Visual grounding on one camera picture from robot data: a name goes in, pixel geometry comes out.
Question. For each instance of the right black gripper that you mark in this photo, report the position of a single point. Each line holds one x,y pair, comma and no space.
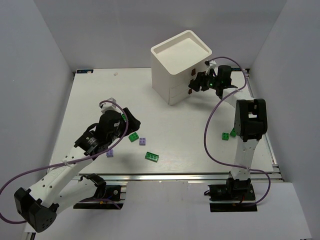
203,81

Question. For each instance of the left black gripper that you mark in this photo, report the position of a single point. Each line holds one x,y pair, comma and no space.
128,120

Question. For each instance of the brown top drawer tab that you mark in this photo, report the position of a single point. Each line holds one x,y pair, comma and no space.
193,72

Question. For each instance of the white three-drawer cabinet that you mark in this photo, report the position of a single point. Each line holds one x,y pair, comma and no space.
172,62

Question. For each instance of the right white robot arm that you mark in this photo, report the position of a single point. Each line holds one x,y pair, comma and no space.
250,120

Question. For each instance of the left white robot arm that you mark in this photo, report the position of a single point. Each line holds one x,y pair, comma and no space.
40,204

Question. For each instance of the green square lego brick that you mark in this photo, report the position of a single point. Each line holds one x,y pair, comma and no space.
133,137

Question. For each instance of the purple lego brick centre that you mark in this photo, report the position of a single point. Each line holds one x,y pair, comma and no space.
142,141

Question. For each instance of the purple lego brick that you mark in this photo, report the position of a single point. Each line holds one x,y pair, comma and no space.
142,141
110,153

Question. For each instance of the purple lego brick left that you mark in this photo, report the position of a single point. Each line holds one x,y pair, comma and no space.
110,153

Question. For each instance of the long green lego brick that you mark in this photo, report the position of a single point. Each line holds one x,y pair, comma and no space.
151,157

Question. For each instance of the blue label sticker right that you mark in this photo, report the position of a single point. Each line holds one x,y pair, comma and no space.
236,69

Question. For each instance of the blue label sticker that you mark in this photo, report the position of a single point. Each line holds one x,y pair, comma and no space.
84,71
236,69

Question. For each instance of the green lego brick right front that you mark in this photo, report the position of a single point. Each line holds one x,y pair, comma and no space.
225,136

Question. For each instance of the green lego brick right rear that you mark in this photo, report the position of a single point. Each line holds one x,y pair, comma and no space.
233,133

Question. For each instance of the blue label sticker left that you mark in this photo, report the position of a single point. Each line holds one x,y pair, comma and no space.
84,71

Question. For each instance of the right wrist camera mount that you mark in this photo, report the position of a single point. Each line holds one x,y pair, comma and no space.
210,64

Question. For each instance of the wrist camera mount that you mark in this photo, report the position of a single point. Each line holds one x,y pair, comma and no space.
108,106
210,64

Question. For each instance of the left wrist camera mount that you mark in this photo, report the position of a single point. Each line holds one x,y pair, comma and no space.
108,106

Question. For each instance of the aluminium rail frame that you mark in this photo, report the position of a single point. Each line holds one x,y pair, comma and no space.
174,132

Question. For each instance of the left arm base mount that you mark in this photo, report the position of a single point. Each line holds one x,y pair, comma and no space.
108,197

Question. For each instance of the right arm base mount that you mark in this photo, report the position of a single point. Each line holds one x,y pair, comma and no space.
234,196

